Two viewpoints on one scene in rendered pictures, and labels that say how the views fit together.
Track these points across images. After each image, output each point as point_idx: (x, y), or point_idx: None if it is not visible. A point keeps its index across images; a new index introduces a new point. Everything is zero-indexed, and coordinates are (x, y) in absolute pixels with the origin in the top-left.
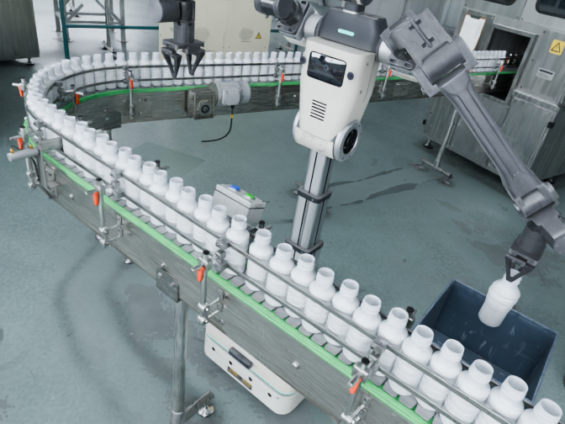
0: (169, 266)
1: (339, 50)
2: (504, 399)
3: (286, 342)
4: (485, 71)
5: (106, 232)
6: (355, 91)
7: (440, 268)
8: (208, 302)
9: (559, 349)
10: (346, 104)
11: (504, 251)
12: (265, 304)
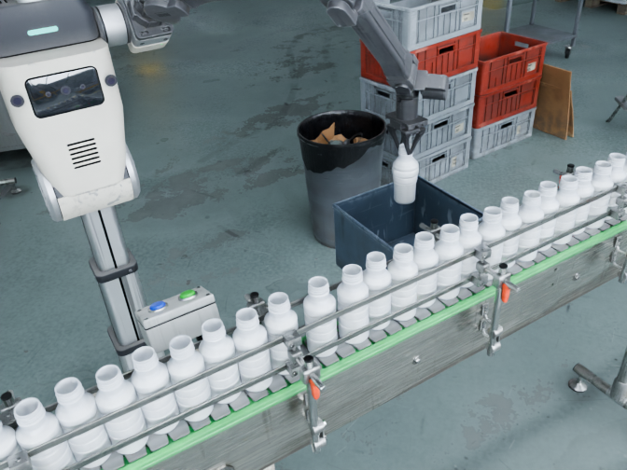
0: (207, 463)
1: (74, 55)
2: (550, 200)
3: (402, 351)
4: None
5: None
6: (119, 97)
7: (147, 263)
8: (290, 430)
9: (291, 229)
10: (120, 119)
11: (160, 202)
12: (359, 346)
